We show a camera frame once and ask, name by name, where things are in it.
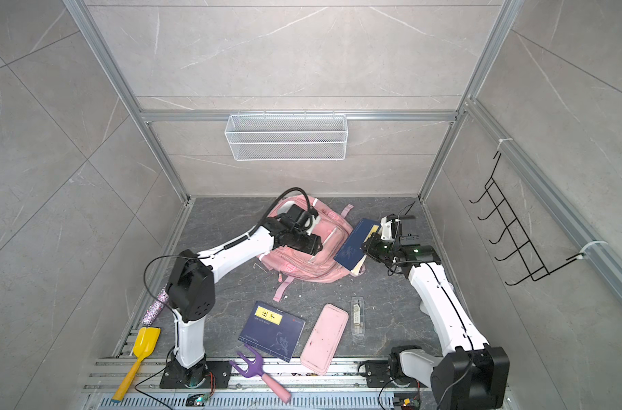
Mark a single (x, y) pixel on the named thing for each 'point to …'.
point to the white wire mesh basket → (286, 137)
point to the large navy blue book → (272, 330)
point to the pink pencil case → (325, 338)
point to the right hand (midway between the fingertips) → (364, 245)
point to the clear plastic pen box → (357, 316)
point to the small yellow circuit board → (407, 401)
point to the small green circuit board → (196, 399)
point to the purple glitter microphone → (155, 308)
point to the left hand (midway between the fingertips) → (320, 242)
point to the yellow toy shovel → (145, 339)
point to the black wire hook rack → (518, 245)
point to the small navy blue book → (350, 254)
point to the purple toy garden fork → (255, 369)
